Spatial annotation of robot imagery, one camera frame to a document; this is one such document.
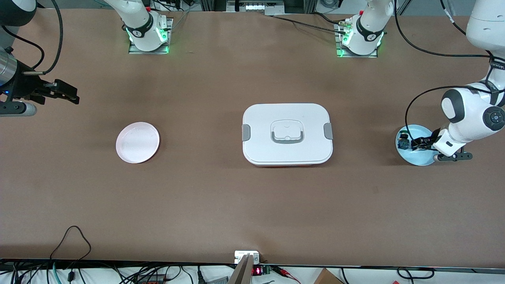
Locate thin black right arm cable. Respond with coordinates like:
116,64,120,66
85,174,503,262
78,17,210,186
0,26,44,69

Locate grey metal post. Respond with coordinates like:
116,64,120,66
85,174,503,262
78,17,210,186
228,254,254,284

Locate red and black clip leads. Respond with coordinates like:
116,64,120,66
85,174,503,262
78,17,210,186
272,266,301,284

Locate light blue round plate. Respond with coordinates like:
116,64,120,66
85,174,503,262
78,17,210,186
395,124,439,166

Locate black looped cable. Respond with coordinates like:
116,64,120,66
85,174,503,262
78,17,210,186
49,226,92,261

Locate black coiled floor cable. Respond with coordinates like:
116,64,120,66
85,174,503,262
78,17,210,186
397,267,435,279

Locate black cable with metal plug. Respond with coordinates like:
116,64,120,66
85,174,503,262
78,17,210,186
43,0,63,75

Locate brown cardboard piece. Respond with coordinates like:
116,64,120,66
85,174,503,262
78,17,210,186
314,268,344,284

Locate grey metal frame bar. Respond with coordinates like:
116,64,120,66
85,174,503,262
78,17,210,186
227,0,316,16

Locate white outlet box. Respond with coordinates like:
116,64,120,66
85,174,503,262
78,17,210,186
234,250,261,264

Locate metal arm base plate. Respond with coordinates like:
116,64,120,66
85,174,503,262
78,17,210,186
128,18,173,54
335,22,378,58

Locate pink round plate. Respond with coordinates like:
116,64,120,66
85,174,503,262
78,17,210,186
116,122,160,164

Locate long black table cable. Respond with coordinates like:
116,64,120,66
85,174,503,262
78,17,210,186
270,14,352,34

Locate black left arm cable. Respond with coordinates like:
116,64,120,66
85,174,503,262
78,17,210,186
394,0,498,142

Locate white lidded lunch box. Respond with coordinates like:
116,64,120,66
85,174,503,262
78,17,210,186
241,103,334,167

